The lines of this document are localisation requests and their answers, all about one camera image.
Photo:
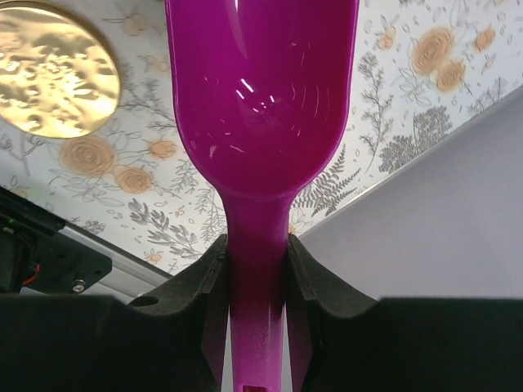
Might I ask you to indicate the gold jar lid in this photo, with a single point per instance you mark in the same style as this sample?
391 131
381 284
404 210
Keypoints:
59 76

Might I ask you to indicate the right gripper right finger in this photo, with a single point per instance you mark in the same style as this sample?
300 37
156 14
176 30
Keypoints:
343 340

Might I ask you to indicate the magenta plastic scoop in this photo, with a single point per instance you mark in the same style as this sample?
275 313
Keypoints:
261 96

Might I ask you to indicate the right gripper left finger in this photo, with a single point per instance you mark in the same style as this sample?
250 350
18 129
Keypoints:
171 339

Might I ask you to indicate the floral table mat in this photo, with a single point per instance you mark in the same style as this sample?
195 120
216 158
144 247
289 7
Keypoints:
422 69

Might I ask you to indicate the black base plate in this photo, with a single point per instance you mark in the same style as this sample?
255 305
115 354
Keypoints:
36 255

